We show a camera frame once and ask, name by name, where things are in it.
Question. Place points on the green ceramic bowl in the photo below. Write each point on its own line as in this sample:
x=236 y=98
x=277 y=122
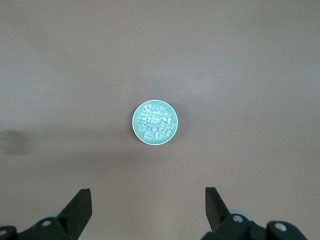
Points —
x=136 y=130

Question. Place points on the pile of clear ice cubes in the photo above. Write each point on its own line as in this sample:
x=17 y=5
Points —
x=155 y=122

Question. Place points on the brown table cover mat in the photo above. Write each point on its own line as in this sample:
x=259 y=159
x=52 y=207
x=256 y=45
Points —
x=75 y=75

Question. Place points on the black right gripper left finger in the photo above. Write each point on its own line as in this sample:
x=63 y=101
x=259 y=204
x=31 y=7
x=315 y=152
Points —
x=75 y=212

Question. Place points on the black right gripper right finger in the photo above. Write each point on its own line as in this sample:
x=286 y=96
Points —
x=217 y=215

